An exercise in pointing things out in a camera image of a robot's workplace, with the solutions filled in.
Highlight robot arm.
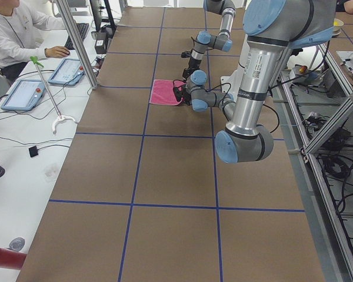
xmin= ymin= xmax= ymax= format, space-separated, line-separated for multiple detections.
xmin=174 ymin=1 xmax=336 ymax=163
xmin=181 ymin=0 xmax=236 ymax=81

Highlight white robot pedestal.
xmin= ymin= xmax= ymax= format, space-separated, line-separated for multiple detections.
xmin=221 ymin=34 xmax=249 ymax=101

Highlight grabber stick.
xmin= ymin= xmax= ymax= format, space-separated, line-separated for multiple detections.
xmin=30 ymin=56 xmax=77 ymax=135

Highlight aluminium frame post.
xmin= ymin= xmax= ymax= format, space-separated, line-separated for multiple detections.
xmin=56 ymin=0 xmax=98 ymax=90

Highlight near teach pendant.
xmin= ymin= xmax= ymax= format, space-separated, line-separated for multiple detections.
xmin=1 ymin=79 xmax=45 ymax=111

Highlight grey control box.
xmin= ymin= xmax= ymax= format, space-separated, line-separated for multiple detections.
xmin=323 ymin=69 xmax=345 ymax=98

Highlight pink towel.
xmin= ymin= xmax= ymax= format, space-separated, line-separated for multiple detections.
xmin=149 ymin=79 xmax=184 ymax=106

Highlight teach pendant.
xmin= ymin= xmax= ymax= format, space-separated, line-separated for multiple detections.
xmin=48 ymin=58 xmax=84 ymax=86
xmin=1 ymin=79 xmax=45 ymax=111

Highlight far teach pendant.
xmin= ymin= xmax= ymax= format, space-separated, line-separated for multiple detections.
xmin=48 ymin=58 xmax=84 ymax=86

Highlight seated person white shirt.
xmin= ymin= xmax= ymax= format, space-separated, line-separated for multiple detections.
xmin=0 ymin=1 xmax=67 ymax=82

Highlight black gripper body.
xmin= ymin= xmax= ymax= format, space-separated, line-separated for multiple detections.
xmin=179 ymin=85 xmax=192 ymax=105
xmin=182 ymin=57 xmax=202 ymax=79

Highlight black box with label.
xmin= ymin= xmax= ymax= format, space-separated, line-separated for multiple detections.
xmin=95 ymin=32 xmax=108 ymax=55

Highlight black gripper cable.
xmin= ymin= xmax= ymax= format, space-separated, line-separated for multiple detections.
xmin=207 ymin=82 xmax=281 ymax=136

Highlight black monitor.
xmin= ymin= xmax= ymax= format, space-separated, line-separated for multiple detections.
xmin=89 ymin=0 xmax=116 ymax=35

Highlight red fire extinguisher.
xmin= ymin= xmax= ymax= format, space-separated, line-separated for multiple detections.
xmin=0 ymin=248 xmax=26 ymax=270

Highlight black keyboard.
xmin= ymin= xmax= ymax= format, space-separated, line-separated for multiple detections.
xmin=64 ymin=22 xmax=90 ymax=51

